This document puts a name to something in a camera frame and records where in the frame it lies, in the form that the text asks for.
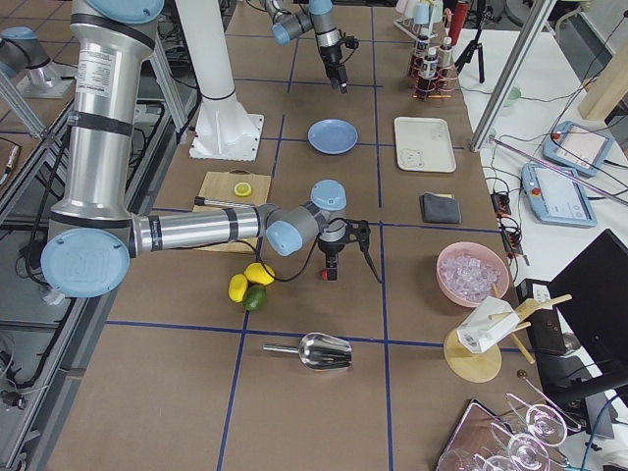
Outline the white wire cup rack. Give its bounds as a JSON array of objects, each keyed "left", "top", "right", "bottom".
[{"left": 393, "top": 0, "right": 445, "bottom": 38}]

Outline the aluminium frame post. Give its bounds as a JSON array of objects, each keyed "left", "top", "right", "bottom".
[{"left": 469, "top": 0, "right": 556, "bottom": 152}]

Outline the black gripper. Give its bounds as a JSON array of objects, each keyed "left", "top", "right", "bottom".
[
  {"left": 317, "top": 226, "right": 345, "bottom": 281},
  {"left": 321, "top": 43, "right": 348, "bottom": 94}
]

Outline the pale green cup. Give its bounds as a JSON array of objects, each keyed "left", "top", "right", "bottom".
[{"left": 395, "top": 0, "right": 416, "bottom": 18}]

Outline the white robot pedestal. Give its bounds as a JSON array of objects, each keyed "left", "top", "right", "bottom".
[{"left": 176, "top": 0, "right": 264, "bottom": 162}]

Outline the tea bottle white cap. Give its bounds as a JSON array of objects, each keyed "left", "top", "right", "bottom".
[{"left": 438, "top": 36, "right": 452, "bottom": 68}]

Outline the lemon half slice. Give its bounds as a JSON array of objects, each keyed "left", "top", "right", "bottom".
[{"left": 233, "top": 182, "right": 253, "bottom": 197}]

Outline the black monitor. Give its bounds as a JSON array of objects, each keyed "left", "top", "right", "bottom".
[{"left": 531, "top": 229, "right": 627, "bottom": 405}]

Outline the blue teach pendant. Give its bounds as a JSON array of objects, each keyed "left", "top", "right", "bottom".
[
  {"left": 543, "top": 121, "right": 615, "bottom": 178},
  {"left": 521, "top": 163, "right": 598, "bottom": 228}
]

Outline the steel cylinder black cap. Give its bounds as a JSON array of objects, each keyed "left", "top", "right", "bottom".
[{"left": 193, "top": 195, "right": 255, "bottom": 208}]

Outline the blue cup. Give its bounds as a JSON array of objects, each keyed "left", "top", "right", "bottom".
[{"left": 413, "top": 1, "right": 432, "bottom": 26}]

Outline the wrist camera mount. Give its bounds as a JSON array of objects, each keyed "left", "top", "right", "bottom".
[
  {"left": 343, "top": 219, "right": 382, "bottom": 284},
  {"left": 340, "top": 33, "right": 359, "bottom": 50}
]

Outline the cream bear tray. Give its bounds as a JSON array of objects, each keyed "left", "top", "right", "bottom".
[{"left": 393, "top": 117, "right": 456, "bottom": 174}]

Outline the red cylinder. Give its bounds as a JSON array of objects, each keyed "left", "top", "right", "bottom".
[{"left": 448, "top": 0, "right": 471, "bottom": 45}]

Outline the wooden cutting board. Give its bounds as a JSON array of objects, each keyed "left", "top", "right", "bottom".
[{"left": 192, "top": 170, "right": 271, "bottom": 254}]

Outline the metal scoop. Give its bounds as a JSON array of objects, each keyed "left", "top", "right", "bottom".
[{"left": 262, "top": 333, "right": 352, "bottom": 371}]

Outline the green lime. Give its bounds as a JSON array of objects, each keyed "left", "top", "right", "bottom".
[{"left": 242, "top": 285, "right": 267, "bottom": 312}]

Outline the copper wire bottle rack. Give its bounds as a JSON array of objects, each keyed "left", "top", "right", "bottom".
[{"left": 409, "top": 54, "right": 458, "bottom": 100}]

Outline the pink bowl with ice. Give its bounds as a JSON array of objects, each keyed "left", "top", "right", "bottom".
[{"left": 436, "top": 241, "right": 510, "bottom": 307}]

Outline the wooden stand round base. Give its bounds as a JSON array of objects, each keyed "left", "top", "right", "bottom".
[{"left": 443, "top": 292, "right": 574, "bottom": 385}]

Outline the yellow lemon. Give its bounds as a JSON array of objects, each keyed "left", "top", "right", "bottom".
[
  {"left": 243, "top": 262, "right": 275, "bottom": 286},
  {"left": 228, "top": 274, "right": 249, "bottom": 303}
]

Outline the blue plate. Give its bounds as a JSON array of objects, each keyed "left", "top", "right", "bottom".
[{"left": 307, "top": 119, "right": 358, "bottom": 155}]

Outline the wine glass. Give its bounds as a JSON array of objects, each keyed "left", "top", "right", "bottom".
[{"left": 505, "top": 392, "right": 567, "bottom": 447}]

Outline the green bowl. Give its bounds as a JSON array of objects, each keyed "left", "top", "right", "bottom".
[{"left": 504, "top": 85, "right": 522, "bottom": 108}]

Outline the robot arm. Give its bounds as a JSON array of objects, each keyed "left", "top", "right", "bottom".
[
  {"left": 259, "top": 0, "right": 359, "bottom": 94},
  {"left": 40, "top": 1, "right": 353, "bottom": 298}
]

